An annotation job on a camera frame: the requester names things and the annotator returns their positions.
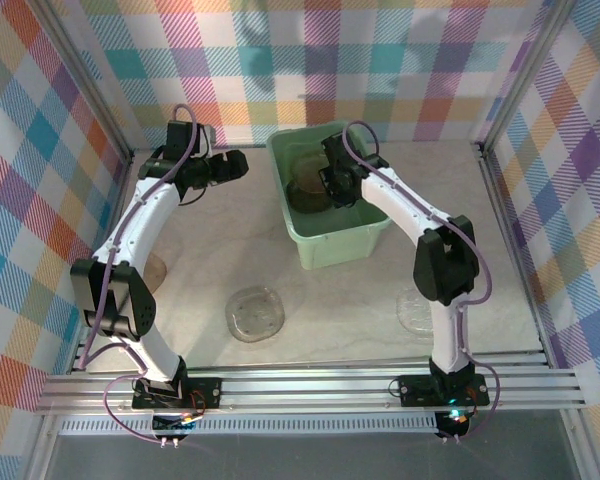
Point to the grey translucent plate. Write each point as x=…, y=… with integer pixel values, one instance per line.
x=305, y=204

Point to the brown clear plate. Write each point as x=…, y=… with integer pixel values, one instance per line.
x=157, y=272

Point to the clear glass plate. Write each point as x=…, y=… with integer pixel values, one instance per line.
x=255, y=315
x=412, y=310

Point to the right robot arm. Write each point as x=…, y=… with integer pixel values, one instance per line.
x=395, y=205

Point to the green plastic bin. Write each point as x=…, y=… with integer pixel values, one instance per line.
x=335, y=250

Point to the small black controller board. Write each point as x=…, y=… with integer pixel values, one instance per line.
x=172, y=425
x=457, y=425

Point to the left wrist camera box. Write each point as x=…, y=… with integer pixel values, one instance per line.
x=206, y=136

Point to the aluminium frame post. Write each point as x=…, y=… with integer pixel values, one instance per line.
x=91, y=80
x=42, y=450
x=525, y=75
x=580, y=445

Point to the aluminium side rail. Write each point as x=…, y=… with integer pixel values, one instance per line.
x=77, y=364
x=506, y=220

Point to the aluminium mounting rail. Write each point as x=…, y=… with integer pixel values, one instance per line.
x=305, y=390

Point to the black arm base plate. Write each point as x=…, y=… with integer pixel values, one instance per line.
x=415, y=390
x=207, y=395

